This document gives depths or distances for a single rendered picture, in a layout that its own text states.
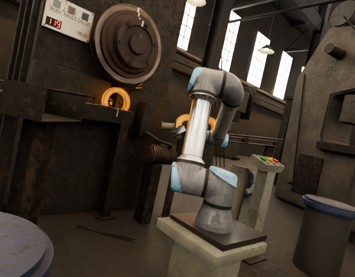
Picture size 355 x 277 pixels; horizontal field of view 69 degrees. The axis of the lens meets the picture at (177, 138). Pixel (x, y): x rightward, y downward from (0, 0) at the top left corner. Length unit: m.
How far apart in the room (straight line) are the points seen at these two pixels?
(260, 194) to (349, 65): 2.48
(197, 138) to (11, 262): 0.75
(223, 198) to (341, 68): 3.01
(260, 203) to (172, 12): 1.49
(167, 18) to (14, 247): 1.87
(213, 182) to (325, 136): 2.82
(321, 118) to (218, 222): 2.86
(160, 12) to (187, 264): 1.67
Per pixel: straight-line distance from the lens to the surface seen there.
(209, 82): 1.10
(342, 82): 3.73
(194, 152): 1.03
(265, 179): 1.62
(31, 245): 0.53
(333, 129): 3.86
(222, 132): 1.35
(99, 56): 1.63
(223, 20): 6.36
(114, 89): 1.69
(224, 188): 1.02
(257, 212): 1.66
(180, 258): 1.12
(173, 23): 2.17
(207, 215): 1.04
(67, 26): 1.73
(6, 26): 7.77
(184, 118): 1.83
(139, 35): 1.67
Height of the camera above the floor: 0.67
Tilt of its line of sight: 2 degrees down
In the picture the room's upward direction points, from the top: 12 degrees clockwise
